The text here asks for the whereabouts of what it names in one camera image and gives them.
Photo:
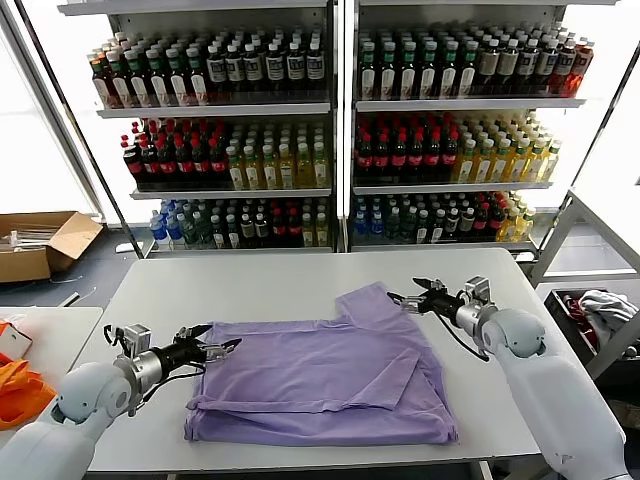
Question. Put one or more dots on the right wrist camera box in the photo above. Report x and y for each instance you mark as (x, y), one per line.
(479, 290)

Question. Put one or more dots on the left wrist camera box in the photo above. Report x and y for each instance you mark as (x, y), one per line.
(136, 340)

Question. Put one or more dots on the orange cloth bag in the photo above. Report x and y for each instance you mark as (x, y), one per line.
(20, 395)

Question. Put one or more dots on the reddish tea bottle white label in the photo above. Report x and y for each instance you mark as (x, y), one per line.
(101, 92)

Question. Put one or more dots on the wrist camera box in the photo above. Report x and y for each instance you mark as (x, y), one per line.
(479, 290)
(136, 340)

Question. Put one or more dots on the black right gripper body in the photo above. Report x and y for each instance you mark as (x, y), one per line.
(444, 302)

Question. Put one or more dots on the red cap cola bottle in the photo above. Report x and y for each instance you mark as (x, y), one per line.
(449, 159)
(150, 167)
(398, 160)
(364, 160)
(133, 167)
(381, 160)
(167, 167)
(217, 166)
(432, 159)
(184, 167)
(415, 160)
(201, 166)

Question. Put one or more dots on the white side table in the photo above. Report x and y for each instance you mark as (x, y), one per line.
(60, 330)

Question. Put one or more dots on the metal beverage shelf rack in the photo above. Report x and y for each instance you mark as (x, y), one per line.
(215, 111)
(470, 105)

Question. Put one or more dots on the open cardboard box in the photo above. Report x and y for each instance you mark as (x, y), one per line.
(30, 265)

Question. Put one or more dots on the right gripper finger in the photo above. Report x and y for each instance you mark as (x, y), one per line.
(411, 304)
(432, 287)

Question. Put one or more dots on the red drink bottle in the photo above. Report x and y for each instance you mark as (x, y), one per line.
(583, 62)

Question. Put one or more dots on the yellow juice bottle green cap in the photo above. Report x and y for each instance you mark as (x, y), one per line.
(236, 175)
(286, 174)
(321, 172)
(551, 165)
(304, 172)
(253, 175)
(270, 175)
(501, 167)
(518, 165)
(484, 167)
(535, 165)
(467, 167)

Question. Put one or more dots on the black plastic crate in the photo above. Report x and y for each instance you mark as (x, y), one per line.
(565, 320)

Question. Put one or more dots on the dark slanted metal post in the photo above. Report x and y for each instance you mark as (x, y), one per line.
(90, 150)
(588, 150)

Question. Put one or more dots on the small white floor object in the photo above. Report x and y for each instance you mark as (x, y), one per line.
(126, 247)

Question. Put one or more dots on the purple printed t-shirt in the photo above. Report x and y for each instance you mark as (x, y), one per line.
(310, 370)

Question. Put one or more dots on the dark red garment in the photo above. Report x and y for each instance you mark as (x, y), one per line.
(575, 312)

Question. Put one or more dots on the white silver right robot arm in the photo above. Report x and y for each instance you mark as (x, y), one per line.
(550, 390)

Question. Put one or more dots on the dark bottle grey label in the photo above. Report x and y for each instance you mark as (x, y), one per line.
(526, 64)
(565, 62)
(545, 62)

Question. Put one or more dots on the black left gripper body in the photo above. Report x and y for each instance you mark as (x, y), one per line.
(180, 356)

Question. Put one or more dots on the short grey floor stick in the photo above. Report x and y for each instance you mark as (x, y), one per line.
(71, 299)

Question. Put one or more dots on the small white orange box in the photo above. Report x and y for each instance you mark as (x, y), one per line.
(12, 345)

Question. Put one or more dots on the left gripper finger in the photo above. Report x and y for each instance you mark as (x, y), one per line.
(220, 351)
(192, 334)

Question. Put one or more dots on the dark bottle beige label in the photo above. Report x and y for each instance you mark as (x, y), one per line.
(507, 65)
(489, 65)

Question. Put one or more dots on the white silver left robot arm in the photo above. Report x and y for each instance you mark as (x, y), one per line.
(85, 395)

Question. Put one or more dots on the grey white garment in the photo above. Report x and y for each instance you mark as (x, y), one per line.
(605, 305)

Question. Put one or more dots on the dark drink bottle black label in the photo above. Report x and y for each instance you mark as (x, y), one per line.
(314, 65)
(252, 67)
(216, 70)
(235, 69)
(274, 67)
(295, 66)

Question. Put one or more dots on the white packing material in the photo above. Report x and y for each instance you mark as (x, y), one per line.
(20, 241)

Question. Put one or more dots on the dark tea bottle green label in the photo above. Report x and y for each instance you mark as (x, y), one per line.
(467, 79)
(367, 80)
(448, 79)
(120, 90)
(428, 79)
(178, 89)
(138, 90)
(159, 89)
(408, 80)
(199, 89)
(387, 80)

